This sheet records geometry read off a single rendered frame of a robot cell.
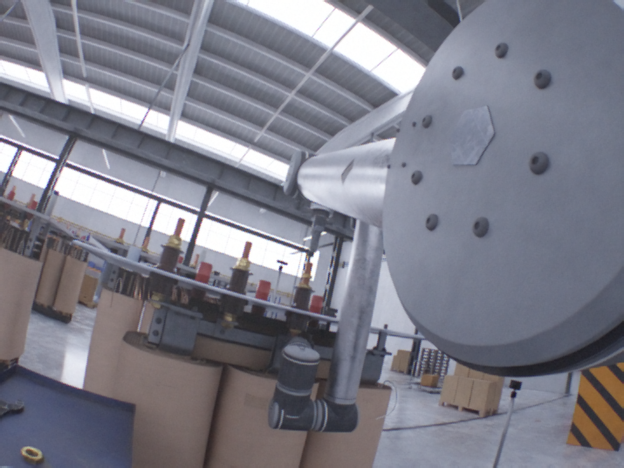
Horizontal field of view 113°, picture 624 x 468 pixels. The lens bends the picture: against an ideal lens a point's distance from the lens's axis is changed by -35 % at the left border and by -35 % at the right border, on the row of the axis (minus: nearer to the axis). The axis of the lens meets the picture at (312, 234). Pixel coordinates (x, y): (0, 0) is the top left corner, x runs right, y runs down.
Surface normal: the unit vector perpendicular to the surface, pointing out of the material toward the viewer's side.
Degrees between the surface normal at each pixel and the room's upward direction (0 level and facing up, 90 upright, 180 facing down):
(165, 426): 90
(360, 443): 90
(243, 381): 90
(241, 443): 90
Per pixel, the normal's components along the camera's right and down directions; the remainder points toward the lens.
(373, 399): 0.47, -0.16
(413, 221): -0.94, -0.23
